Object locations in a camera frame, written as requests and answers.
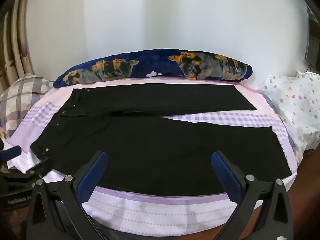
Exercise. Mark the white cloth with coloured shapes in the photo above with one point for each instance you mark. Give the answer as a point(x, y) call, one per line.
point(297, 110)

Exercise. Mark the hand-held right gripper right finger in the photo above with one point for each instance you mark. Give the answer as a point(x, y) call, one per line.
point(226, 177)

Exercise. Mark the black pants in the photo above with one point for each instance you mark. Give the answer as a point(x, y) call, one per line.
point(160, 150)

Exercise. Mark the plaid pillow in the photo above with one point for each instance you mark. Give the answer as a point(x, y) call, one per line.
point(20, 100)

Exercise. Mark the beige floral curtain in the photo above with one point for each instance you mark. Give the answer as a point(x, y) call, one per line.
point(15, 42)

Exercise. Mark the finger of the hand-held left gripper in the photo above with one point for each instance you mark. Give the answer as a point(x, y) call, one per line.
point(45, 166)
point(11, 153)

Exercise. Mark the dark framed panel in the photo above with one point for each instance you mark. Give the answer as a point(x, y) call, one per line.
point(313, 42)

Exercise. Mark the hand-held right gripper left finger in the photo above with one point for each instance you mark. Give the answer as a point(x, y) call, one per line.
point(91, 177)

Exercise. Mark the pink and purple bed sheet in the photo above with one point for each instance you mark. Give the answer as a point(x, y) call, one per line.
point(160, 212)

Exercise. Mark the blue cat-print pillow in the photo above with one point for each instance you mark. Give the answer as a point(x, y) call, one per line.
point(155, 63)

